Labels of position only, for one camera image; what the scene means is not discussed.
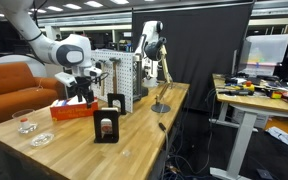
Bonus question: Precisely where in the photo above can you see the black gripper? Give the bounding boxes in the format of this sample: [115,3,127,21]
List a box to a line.
[70,77,94,108]

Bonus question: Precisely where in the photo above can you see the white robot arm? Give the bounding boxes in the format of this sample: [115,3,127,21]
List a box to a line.
[0,0,102,108]

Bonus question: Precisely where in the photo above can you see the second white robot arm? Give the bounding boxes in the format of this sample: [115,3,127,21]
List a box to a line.
[135,21,163,87]

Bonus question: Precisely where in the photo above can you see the white books in box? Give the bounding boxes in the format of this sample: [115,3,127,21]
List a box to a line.
[53,96,86,107]

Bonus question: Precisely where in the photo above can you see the rainbow striped orange box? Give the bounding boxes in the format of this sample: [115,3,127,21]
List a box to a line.
[50,99,98,121]

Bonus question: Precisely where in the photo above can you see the black metal bookend front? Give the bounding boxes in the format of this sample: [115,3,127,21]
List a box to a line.
[93,110,119,143]

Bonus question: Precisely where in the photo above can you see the black metal bookend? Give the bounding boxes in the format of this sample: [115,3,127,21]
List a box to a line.
[93,110,119,143]
[106,92,127,116]

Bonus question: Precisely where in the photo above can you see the black metal bookend rear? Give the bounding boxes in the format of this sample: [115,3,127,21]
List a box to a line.
[106,92,127,116]

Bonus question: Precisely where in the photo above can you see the steel head wooden hammer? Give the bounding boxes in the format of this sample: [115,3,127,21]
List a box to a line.
[109,57,121,94]

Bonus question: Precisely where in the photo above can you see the white pegboard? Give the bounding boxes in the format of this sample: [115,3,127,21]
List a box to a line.
[91,49,134,103]

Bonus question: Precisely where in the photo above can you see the clear glass lid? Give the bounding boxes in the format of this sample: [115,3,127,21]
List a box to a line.
[30,133,54,147]

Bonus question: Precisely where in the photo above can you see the clear glass cup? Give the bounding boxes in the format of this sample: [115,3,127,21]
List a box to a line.
[12,109,38,134]

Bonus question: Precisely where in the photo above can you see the small orange capped bottle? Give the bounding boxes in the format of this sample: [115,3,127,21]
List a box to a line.
[20,118,30,130]

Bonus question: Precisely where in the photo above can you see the orange sofa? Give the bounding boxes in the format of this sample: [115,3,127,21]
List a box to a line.
[0,63,65,123]

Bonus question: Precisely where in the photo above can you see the wooden desk lamp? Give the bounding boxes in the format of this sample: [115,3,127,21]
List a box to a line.
[151,45,172,113]

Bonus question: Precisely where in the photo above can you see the black curtain divider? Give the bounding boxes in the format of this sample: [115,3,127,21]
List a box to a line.
[132,0,254,111]

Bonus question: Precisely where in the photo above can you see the side wooden work table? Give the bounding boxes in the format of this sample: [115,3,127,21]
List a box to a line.
[210,74,288,180]

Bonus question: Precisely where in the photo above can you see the translucent plastic storage bin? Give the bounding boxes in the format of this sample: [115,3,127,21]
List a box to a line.
[238,34,288,76]

